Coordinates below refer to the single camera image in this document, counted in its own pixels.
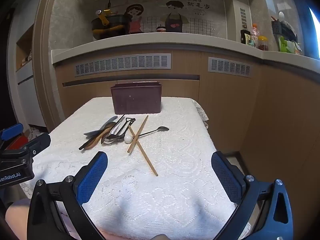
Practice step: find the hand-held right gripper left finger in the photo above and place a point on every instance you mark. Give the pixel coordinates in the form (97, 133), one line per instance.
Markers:
(92, 177)

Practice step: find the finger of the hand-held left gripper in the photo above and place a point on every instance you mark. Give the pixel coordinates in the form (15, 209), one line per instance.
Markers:
(40, 141)
(12, 131)

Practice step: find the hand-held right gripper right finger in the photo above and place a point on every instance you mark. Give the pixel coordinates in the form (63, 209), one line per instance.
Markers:
(226, 177)

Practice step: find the grey spoon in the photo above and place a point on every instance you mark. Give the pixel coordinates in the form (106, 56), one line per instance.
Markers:
(92, 132)

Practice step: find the white plastic spoon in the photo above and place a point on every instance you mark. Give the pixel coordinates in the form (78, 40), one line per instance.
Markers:
(128, 138)

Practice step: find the wooden chopstick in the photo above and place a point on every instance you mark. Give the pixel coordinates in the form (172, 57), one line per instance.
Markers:
(142, 126)
(148, 161)

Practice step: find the shiny metal spoon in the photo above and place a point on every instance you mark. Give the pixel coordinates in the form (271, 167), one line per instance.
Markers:
(163, 129)

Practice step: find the brown plastic utensil holder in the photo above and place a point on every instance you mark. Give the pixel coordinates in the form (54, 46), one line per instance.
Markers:
(136, 100)

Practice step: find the white shelf cabinet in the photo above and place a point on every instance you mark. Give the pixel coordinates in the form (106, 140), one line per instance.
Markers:
(27, 90)

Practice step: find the person's leg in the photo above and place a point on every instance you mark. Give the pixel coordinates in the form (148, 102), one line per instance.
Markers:
(17, 217)

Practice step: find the white lace tablecloth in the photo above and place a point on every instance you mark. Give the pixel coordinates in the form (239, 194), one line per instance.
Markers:
(162, 192)

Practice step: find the short grey vent grille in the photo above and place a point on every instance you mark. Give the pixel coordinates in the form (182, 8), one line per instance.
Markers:
(230, 67)

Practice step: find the long grey vent grille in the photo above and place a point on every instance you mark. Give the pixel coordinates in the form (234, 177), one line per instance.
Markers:
(125, 65)

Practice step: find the black yellow cooking pot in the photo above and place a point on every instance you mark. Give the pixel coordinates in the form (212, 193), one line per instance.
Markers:
(110, 25)

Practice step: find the yellow-lid jar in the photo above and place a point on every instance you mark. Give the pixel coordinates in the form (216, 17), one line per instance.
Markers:
(263, 43)

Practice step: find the black packet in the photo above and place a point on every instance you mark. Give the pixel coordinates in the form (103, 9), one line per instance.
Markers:
(245, 37)

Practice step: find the green plastic bag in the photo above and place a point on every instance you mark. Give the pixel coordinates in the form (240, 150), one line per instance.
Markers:
(287, 45)

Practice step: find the beige kitchen counter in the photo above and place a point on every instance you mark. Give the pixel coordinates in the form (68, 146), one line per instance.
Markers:
(150, 42)

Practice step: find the clear bottle with orange cap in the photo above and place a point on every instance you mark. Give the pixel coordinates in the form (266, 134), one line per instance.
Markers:
(254, 32)

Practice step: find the white pipe cover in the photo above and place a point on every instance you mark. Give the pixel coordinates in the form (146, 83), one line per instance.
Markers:
(241, 12)

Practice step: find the black wall utensil rack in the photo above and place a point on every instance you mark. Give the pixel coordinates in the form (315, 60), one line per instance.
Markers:
(277, 27)

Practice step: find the cartoon wall sticker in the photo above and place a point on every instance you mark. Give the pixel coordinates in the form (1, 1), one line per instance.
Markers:
(175, 12)

